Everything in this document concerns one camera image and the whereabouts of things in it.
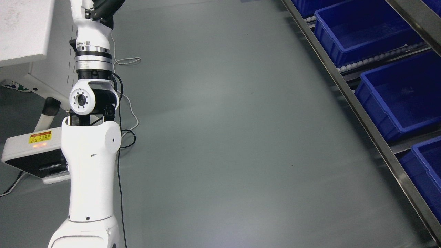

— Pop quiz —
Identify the white cable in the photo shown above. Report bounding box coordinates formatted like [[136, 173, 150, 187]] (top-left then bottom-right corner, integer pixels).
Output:
[[110, 31, 141, 138]]

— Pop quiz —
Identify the white humanoid robot arm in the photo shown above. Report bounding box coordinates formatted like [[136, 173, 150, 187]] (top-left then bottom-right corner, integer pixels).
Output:
[[48, 0, 123, 248]]

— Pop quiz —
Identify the white machine base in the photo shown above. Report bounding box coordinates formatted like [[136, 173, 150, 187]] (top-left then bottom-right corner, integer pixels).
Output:
[[1, 97, 71, 185]]

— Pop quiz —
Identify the white desk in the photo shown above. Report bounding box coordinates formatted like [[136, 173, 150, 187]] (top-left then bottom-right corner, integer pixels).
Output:
[[0, 0, 78, 110]]

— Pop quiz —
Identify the black cable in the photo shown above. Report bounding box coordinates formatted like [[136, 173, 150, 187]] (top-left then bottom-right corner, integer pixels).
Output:
[[111, 72, 136, 248]]

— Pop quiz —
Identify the blue plastic bin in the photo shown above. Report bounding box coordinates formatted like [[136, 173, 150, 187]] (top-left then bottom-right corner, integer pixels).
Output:
[[399, 136, 441, 222], [314, 0, 423, 67], [291, 0, 344, 18], [355, 52, 441, 142]]

